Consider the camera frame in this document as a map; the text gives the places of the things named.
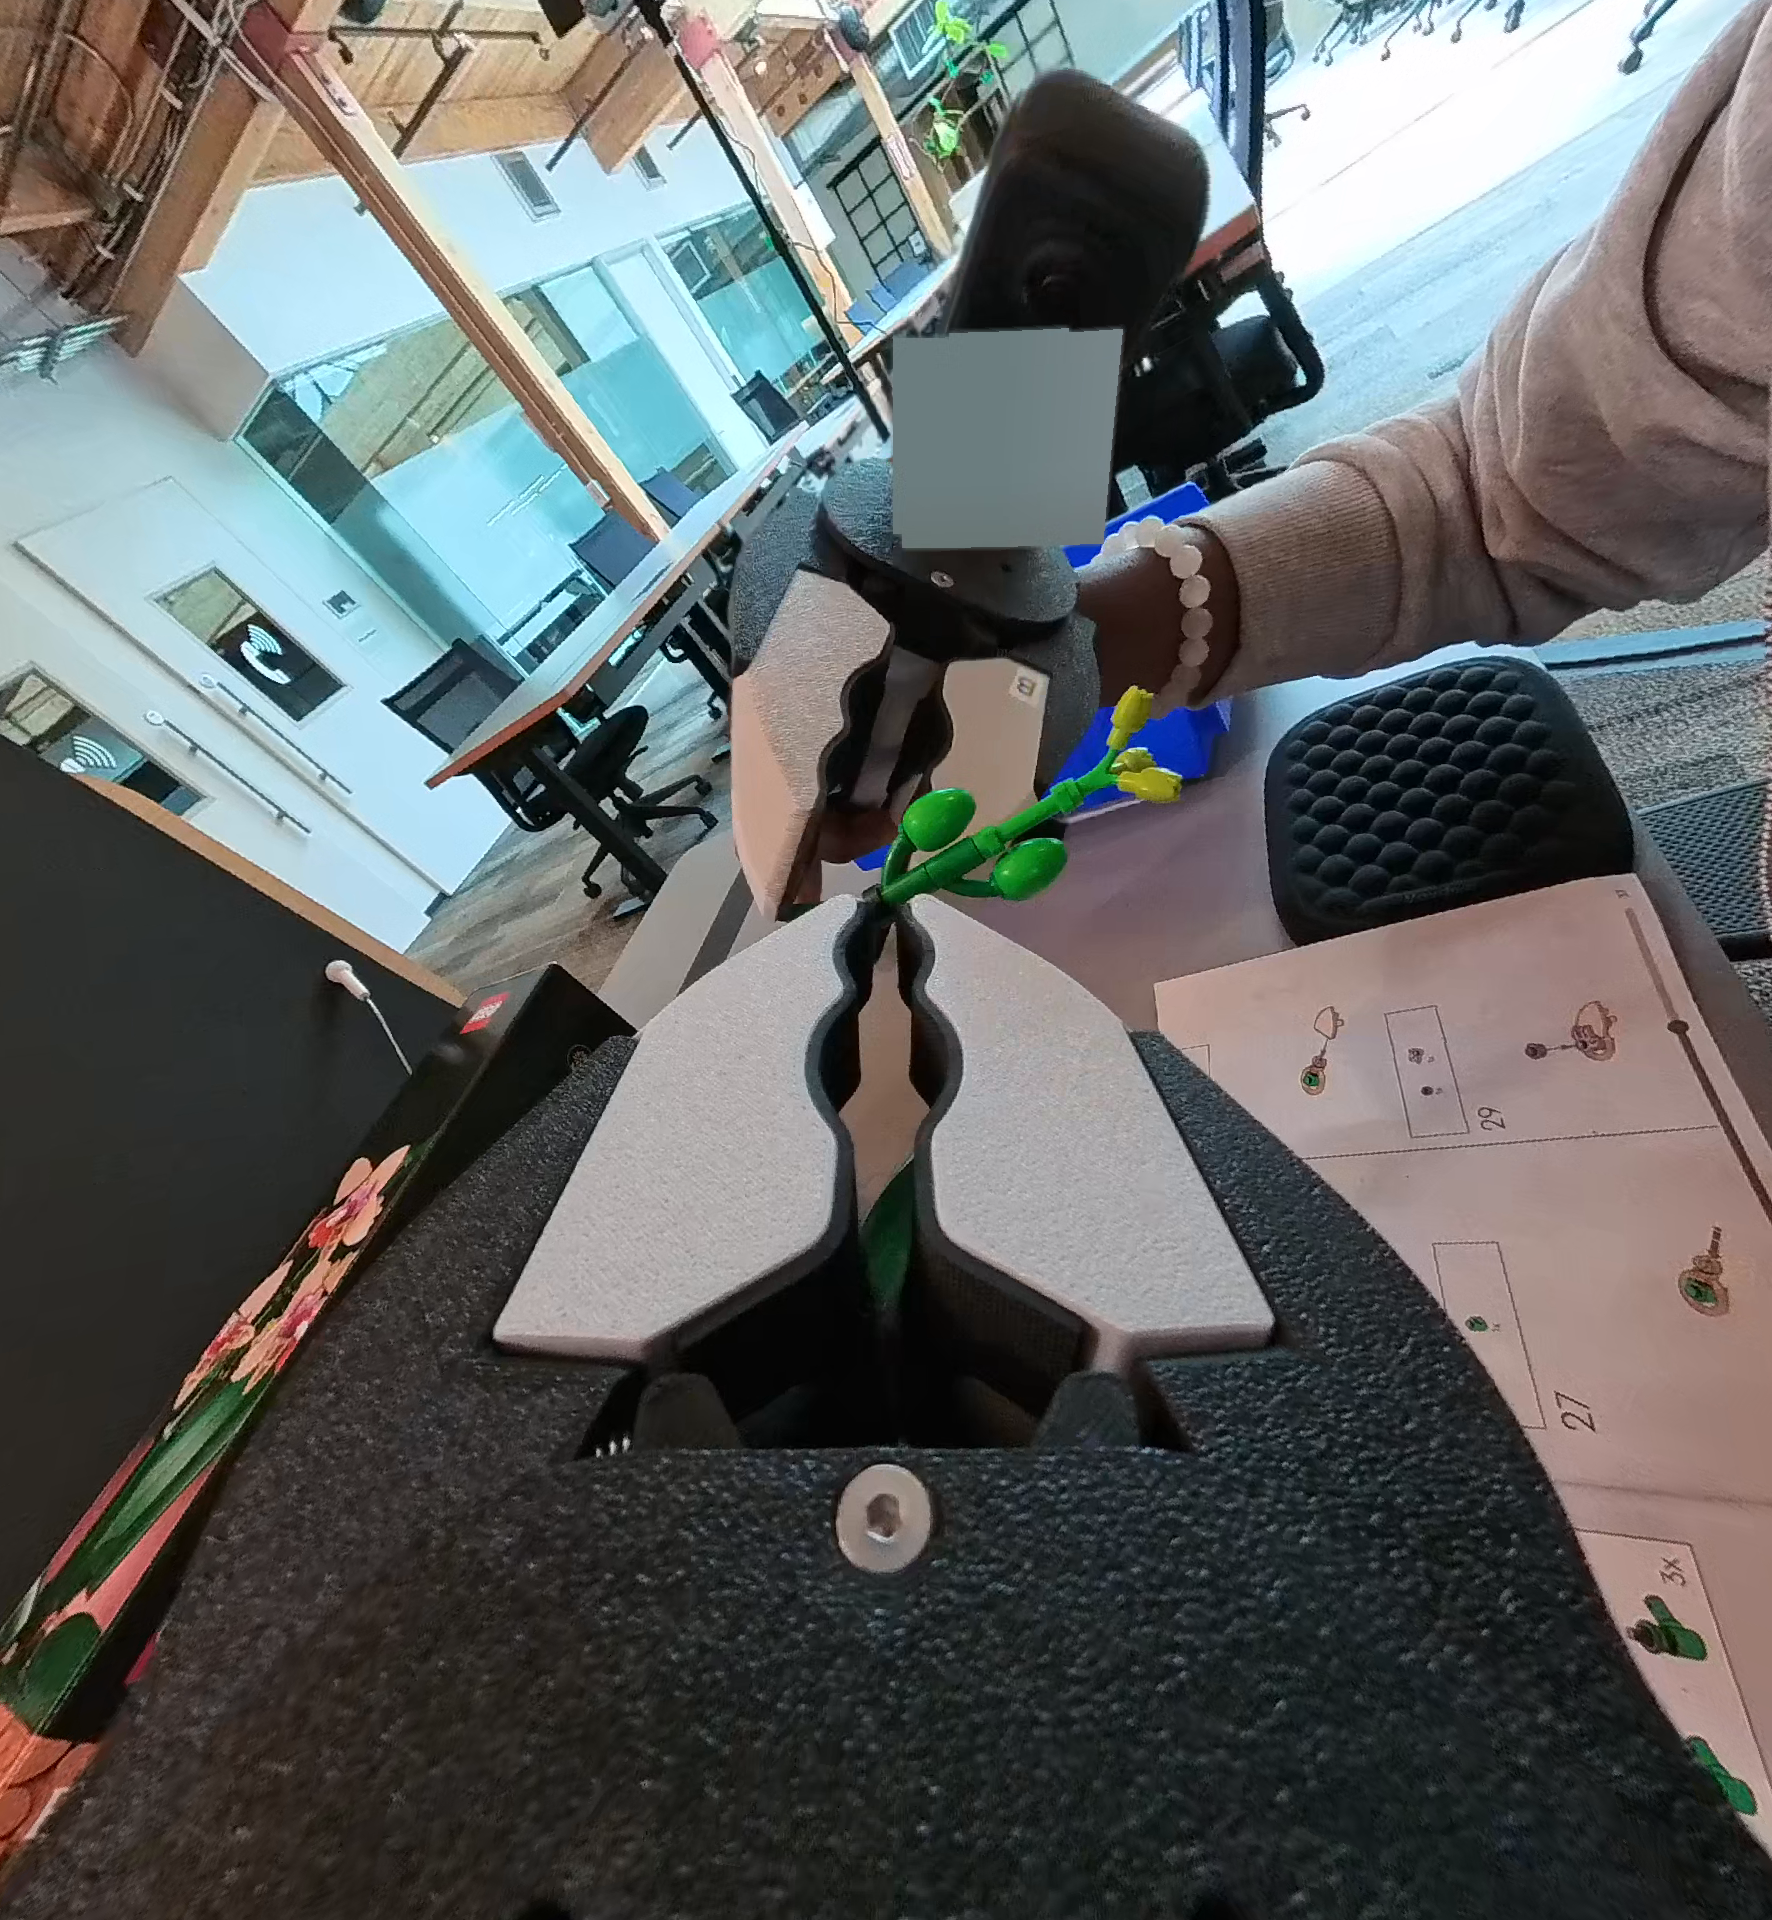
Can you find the hanging green plant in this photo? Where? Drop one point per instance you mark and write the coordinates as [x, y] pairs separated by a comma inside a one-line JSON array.
[[962, 76]]

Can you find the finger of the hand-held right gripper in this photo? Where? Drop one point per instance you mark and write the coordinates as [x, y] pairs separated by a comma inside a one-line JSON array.
[[999, 721], [781, 721]]

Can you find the blue plastic bin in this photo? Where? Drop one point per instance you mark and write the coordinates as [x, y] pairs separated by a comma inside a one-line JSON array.
[[1193, 751]]

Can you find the person's right hand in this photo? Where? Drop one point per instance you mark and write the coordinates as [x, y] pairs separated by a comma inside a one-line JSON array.
[[1133, 631]]

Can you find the orchid picture toy box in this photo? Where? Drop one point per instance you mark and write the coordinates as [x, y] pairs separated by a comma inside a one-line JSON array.
[[226, 1351]]

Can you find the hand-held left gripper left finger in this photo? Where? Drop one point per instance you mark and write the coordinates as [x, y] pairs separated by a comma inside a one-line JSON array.
[[706, 1170]]

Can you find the person's right forearm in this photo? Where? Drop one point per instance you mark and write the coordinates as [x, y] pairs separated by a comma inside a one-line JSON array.
[[1501, 480]]

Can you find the black pole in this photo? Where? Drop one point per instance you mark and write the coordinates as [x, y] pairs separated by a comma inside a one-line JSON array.
[[751, 196]]

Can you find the black divider panel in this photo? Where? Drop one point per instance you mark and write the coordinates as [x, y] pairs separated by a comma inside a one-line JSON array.
[[106, 1125]]

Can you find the wooden top office table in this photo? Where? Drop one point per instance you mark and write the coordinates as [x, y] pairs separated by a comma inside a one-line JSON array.
[[630, 601]]

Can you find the white door with phone sign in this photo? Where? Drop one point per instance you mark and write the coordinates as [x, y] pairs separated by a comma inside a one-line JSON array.
[[106, 631]]

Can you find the white instruction booklet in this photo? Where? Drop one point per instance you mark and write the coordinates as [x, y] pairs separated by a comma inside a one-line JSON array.
[[1501, 1200]]

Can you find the black honeycomb armrest pad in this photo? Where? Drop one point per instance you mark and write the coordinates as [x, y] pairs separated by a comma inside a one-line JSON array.
[[1441, 796]]

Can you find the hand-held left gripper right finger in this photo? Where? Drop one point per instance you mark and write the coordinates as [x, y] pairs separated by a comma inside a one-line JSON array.
[[1097, 1185]]

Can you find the black mesh office chair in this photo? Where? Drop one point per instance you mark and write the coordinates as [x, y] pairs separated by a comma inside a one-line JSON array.
[[444, 706]]

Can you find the green toy brick plant stem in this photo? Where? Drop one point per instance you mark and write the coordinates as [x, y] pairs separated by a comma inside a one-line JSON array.
[[977, 849]]

